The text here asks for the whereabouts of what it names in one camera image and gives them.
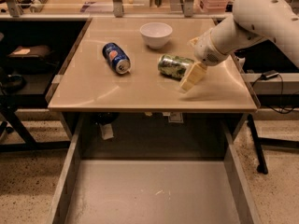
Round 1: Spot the black power adapter with cable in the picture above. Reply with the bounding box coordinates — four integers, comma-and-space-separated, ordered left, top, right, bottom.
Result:
249, 70, 299, 115

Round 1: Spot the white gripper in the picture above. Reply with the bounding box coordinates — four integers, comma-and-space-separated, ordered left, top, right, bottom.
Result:
179, 29, 228, 91

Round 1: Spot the open grey top drawer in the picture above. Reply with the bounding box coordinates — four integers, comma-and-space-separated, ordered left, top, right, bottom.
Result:
46, 114, 262, 224

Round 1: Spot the blue Pepsi can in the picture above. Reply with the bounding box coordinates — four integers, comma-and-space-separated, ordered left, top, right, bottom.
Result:
102, 43, 131, 75

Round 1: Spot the white ceramic bowl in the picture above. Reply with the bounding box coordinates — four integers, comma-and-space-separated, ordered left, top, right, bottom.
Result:
139, 22, 173, 49

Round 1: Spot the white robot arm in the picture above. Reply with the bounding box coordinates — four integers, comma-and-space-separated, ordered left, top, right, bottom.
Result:
179, 0, 299, 91

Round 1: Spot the black table leg stand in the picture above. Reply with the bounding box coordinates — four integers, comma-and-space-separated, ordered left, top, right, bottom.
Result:
247, 115, 299, 175

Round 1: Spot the green camouflage soda can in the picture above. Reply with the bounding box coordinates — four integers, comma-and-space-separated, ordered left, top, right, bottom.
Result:
158, 54, 194, 79

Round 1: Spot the white paper tag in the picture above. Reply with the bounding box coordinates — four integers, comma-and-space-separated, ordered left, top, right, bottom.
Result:
100, 124, 114, 140

